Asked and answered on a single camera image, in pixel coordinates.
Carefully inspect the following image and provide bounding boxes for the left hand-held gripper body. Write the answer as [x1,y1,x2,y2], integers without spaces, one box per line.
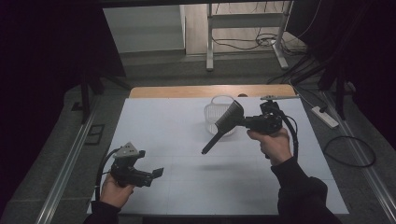
[109,142,155,189]

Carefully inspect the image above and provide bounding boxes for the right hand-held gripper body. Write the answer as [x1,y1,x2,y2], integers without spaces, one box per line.
[244,94,302,136]

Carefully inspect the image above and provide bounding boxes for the black comb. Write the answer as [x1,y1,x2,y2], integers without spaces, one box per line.
[201,100,246,156]

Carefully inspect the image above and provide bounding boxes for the white mesh basket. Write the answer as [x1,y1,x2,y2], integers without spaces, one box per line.
[204,94,238,137]

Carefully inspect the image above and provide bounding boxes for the person's right hand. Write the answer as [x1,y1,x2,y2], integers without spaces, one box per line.
[247,127,294,167]

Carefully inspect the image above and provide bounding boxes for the person's left hand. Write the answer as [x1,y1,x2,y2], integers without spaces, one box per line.
[99,172,135,209]

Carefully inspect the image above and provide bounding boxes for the black floor socket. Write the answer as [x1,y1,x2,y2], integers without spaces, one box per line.
[83,123,106,147]

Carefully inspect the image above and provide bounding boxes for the wooden table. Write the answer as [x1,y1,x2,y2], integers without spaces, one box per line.
[129,83,297,99]

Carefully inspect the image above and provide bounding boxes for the white power strip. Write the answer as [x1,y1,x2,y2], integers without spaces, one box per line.
[311,105,340,130]

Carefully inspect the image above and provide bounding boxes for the black stand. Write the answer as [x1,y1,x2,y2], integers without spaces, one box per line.
[78,69,134,125]

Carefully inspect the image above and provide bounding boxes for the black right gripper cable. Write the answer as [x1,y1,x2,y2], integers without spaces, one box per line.
[273,105,300,161]

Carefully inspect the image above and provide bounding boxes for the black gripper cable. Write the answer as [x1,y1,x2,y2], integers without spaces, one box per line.
[273,105,300,161]
[94,147,121,202]

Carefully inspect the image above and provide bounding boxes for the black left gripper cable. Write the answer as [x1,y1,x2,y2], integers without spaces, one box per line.
[94,147,121,202]

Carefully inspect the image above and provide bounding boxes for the aluminium floor rail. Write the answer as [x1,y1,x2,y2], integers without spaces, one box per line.
[320,90,396,223]
[34,92,104,224]

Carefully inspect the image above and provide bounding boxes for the tangled black floor cables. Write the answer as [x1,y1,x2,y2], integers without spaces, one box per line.
[211,26,309,57]

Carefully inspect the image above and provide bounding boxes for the black looped floor cable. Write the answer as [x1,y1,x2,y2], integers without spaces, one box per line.
[322,135,377,169]

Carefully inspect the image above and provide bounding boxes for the white metal stand frame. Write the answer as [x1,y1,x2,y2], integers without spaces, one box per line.
[205,0,295,73]

